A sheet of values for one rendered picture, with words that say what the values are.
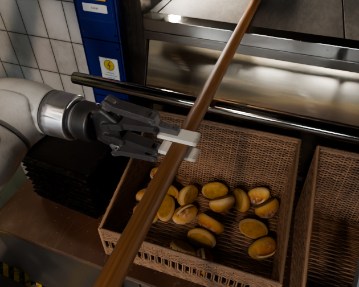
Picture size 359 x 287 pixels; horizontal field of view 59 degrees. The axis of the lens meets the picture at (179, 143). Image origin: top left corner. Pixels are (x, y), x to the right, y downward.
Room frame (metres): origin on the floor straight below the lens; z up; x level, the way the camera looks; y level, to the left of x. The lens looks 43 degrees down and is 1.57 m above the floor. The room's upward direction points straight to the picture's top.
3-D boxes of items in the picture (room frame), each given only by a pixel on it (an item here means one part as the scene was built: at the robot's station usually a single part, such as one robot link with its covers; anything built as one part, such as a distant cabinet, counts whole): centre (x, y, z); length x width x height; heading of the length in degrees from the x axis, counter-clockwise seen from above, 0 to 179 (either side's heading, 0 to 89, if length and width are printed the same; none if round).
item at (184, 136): (0.41, 0.00, 1.21); 0.07 x 0.03 x 0.01; 70
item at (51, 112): (0.48, 0.22, 1.20); 0.09 x 0.06 x 0.09; 160
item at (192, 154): (0.41, 0.00, 1.18); 0.07 x 0.03 x 0.01; 70
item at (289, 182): (0.66, -0.08, 0.72); 0.56 x 0.49 x 0.28; 72
